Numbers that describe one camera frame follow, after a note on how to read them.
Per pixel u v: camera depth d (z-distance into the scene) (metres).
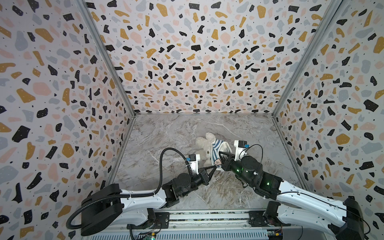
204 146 0.90
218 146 0.70
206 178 0.64
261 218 0.74
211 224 0.73
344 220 0.41
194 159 0.67
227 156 0.66
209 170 0.70
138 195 0.50
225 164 0.63
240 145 0.64
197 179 0.64
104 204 0.45
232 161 0.63
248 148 0.62
